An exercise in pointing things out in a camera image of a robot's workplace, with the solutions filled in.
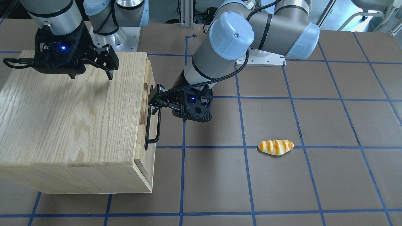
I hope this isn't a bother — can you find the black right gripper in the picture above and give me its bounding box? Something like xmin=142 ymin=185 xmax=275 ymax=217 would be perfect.
xmin=75 ymin=22 xmax=119 ymax=80

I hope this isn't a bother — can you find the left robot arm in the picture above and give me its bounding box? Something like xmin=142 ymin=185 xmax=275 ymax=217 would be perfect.
xmin=148 ymin=0 xmax=320 ymax=121

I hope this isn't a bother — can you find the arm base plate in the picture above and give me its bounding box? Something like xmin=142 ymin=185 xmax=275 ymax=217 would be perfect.
xmin=90 ymin=27 xmax=141 ymax=52
xmin=247 ymin=48 xmax=287 ymax=67

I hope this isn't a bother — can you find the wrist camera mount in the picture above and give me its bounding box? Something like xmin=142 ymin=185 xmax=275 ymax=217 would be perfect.
xmin=3 ymin=24 xmax=89 ymax=79
xmin=179 ymin=87 xmax=213 ymax=122

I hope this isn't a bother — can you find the aluminium frame post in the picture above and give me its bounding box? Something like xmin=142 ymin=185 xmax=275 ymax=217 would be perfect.
xmin=179 ymin=0 xmax=195 ymax=30

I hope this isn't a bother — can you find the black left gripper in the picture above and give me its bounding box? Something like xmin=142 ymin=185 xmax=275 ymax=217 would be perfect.
xmin=148 ymin=84 xmax=189 ymax=117

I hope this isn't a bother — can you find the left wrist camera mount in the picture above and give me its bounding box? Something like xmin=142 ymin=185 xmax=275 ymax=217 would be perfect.
xmin=179 ymin=87 xmax=213 ymax=122

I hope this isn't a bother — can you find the wooden drawer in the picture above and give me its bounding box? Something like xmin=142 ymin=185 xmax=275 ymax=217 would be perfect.
xmin=133 ymin=60 xmax=155 ymax=193

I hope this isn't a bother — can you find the wooden drawer cabinet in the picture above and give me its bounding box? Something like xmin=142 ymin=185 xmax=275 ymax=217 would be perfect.
xmin=0 ymin=52 xmax=149 ymax=194

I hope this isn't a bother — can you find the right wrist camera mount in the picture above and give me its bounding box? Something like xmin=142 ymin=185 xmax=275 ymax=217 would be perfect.
xmin=3 ymin=24 xmax=89 ymax=79

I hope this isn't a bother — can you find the black drawer handle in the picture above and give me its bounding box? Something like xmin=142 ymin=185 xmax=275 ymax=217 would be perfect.
xmin=144 ymin=86 xmax=162 ymax=151

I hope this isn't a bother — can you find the toy bread loaf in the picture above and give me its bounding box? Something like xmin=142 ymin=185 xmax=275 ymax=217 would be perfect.
xmin=258 ymin=140 xmax=294 ymax=156

